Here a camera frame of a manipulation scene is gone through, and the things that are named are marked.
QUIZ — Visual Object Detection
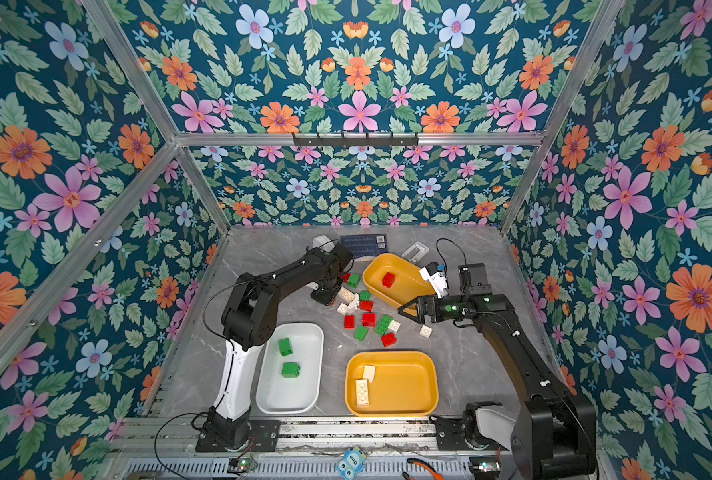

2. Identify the red lego brick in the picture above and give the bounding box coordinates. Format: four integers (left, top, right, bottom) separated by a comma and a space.
362, 312, 377, 328
382, 272, 396, 288
381, 332, 397, 348

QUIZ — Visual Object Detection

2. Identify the small white lego brick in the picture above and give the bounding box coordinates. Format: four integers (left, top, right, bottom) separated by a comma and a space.
362, 365, 376, 382

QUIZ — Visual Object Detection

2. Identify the cream long lego brick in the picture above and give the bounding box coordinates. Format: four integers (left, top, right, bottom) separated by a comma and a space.
355, 379, 370, 407

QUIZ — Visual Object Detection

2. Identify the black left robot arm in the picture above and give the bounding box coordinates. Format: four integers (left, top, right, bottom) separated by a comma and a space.
196, 240, 354, 453

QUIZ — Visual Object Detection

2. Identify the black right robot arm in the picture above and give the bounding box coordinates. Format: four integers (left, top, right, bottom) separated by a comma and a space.
398, 263, 598, 479

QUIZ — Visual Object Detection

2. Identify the white flat lego plate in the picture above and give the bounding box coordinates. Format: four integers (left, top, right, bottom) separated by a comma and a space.
420, 325, 433, 339

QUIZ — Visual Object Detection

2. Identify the large green lego plate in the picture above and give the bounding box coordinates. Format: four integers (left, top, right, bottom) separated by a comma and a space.
374, 315, 393, 336

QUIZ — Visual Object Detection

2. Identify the far yellow plastic bin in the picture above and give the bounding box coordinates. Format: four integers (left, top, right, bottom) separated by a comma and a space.
362, 253, 436, 318

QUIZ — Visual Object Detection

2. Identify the yellow plastic bin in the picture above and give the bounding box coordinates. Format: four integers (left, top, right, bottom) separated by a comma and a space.
345, 350, 440, 417
362, 253, 436, 318

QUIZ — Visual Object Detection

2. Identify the green small lego brick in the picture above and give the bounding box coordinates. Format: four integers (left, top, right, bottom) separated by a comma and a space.
354, 326, 369, 341

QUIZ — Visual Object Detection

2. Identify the near yellow plastic bin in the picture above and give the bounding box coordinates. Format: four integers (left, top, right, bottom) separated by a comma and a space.
345, 350, 440, 417

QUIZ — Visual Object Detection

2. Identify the dark blue book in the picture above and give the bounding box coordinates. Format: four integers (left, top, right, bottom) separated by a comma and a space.
340, 234, 389, 261

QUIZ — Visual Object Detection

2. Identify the white plastic bin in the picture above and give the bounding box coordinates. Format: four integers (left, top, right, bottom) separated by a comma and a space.
255, 323, 325, 416

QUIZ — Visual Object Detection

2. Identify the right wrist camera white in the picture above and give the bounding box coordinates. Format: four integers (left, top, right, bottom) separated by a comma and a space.
420, 262, 448, 299

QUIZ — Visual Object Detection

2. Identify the black hook rail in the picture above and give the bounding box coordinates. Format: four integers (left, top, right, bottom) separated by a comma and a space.
292, 133, 420, 148

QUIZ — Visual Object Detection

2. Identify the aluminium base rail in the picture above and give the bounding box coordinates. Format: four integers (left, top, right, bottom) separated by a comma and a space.
120, 416, 513, 454

